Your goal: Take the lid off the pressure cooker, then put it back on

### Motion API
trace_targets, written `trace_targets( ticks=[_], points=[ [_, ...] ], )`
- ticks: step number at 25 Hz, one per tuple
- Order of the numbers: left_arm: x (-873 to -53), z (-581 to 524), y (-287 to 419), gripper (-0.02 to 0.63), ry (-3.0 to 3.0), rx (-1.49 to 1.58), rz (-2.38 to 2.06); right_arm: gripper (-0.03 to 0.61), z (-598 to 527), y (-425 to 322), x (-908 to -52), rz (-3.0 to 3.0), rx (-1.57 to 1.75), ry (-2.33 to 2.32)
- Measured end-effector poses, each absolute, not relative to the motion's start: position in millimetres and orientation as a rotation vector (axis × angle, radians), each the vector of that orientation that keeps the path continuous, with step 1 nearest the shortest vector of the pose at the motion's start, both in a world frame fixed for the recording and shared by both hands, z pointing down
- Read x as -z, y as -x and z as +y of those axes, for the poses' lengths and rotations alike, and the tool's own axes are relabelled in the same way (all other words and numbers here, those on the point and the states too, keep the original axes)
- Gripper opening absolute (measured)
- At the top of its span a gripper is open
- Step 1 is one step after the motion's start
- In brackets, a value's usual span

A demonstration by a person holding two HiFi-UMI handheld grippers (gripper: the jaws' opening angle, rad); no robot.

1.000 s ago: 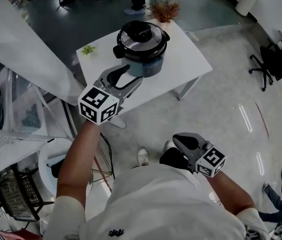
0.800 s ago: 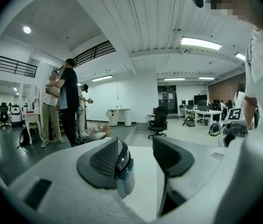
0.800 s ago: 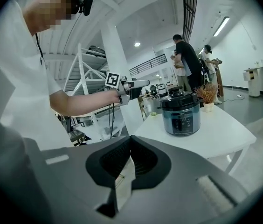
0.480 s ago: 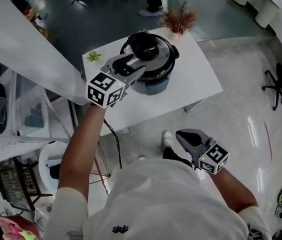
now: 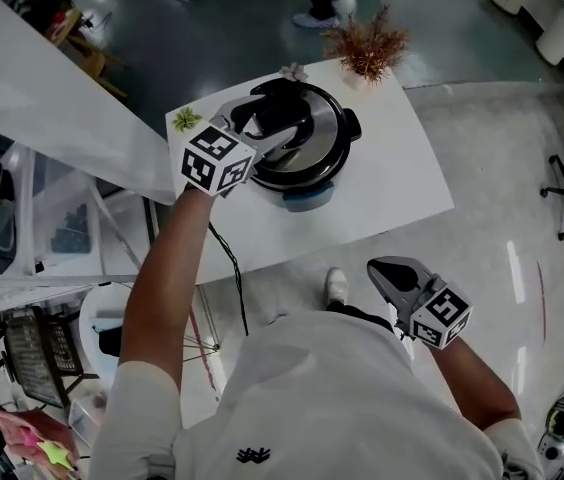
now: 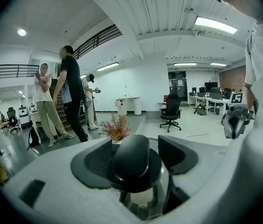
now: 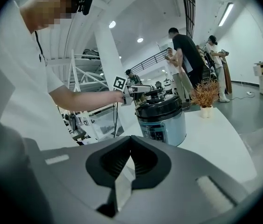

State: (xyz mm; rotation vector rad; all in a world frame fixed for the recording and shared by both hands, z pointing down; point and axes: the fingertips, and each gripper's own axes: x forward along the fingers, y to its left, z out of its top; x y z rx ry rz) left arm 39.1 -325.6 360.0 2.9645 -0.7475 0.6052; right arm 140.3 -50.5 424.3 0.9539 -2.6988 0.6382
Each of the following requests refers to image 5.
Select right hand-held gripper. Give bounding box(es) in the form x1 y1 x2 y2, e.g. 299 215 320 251
366 255 474 352

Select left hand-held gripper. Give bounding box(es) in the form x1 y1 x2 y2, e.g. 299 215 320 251
180 93 314 198

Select black cooker lid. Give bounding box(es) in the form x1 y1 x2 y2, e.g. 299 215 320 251
247 80 351 190

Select grey electric pressure cooker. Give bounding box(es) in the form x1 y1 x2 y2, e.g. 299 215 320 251
261 109 364 213

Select person's right forearm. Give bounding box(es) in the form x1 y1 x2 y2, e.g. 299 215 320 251
429 337 522 432

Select person's left forearm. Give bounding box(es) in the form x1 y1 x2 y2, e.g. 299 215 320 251
120 186 213 387

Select person's black trousers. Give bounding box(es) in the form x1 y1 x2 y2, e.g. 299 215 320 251
325 301 396 332

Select small pink flower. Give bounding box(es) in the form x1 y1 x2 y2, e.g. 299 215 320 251
279 62 309 83

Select person's right white shoe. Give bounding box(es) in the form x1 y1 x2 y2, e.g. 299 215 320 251
325 267 349 307

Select small green succulent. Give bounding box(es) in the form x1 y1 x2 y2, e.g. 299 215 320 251
171 107 203 132

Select white square table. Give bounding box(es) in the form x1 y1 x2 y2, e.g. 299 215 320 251
165 59 456 287

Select orange dried plant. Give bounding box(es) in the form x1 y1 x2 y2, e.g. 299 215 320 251
321 5 411 89

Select person's white shirt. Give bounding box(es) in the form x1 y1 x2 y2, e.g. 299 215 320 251
91 310 546 480

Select wooden stool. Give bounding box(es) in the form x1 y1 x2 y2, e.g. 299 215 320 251
44 7 128 99

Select clear plastic storage box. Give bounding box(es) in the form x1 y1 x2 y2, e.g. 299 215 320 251
26 157 103 269

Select white translucent partition panel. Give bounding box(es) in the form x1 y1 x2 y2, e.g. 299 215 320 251
0 0 178 207

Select light blue tray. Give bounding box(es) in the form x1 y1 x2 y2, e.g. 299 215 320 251
90 307 133 369

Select black cloth pouch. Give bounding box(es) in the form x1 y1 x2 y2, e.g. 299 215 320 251
97 326 124 358

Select white metal shelf rack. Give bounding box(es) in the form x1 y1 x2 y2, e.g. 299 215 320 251
0 117 158 314

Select black mesh chair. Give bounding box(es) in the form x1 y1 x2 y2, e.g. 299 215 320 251
0 305 101 409

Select clear plastic bin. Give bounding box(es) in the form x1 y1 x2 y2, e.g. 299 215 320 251
66 397 108 444

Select pink plush with yellow star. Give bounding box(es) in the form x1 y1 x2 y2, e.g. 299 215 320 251
0 407 81 474

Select black power cable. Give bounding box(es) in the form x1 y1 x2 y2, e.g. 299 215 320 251
207 221 251 338

